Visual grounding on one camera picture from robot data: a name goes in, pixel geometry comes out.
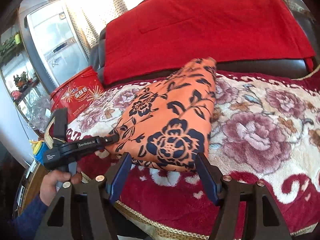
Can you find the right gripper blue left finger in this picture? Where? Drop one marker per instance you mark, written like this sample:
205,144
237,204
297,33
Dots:
116,177

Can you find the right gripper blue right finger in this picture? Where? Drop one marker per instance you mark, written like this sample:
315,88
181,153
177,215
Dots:
210,177

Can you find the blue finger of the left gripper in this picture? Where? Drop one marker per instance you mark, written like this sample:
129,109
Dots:
111,139

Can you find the orange floral blouse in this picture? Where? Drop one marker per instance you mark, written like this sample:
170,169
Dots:
169,122

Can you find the dark blue sleeve forearm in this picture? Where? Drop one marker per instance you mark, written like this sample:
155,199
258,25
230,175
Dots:
26,225

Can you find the red snack gift box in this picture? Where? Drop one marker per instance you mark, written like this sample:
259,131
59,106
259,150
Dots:
77,93

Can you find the floral plush bed blanket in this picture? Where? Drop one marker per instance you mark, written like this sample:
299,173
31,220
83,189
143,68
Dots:
264,128

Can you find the silver refrigerator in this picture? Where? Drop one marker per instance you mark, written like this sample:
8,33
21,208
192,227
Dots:
51,43

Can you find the red quilted blanket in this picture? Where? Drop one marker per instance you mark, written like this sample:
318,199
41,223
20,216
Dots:
158,35

